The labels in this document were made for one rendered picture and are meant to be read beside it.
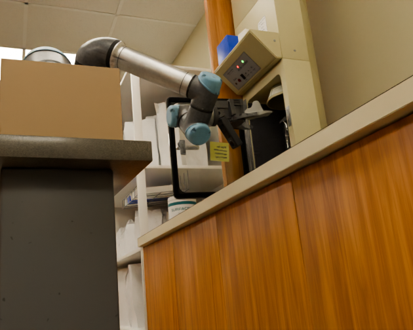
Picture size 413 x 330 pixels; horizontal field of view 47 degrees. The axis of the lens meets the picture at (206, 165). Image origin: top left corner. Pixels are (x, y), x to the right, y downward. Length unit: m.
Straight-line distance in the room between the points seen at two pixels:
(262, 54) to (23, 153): 1.06
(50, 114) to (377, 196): 0.63
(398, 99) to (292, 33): 1.01
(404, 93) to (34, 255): 0.66
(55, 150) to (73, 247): 0.18
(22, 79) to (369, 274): 0.75
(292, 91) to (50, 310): 1.10
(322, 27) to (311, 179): 1.35
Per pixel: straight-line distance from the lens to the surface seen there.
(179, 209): 2.12
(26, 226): 0.88
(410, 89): 0.79
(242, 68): 1.82
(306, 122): 1.64
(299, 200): 1.07
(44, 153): 0.85
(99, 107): 1.01
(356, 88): 2.04
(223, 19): 2.15
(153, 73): 1.49
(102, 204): 0.91
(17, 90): 1.01
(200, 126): 1.46
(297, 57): 1.73
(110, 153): 0.87
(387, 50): 1.94
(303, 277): 1.08
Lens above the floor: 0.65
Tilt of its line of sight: 15 degrees up
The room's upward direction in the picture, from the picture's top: 6 degrees counter-clockwise
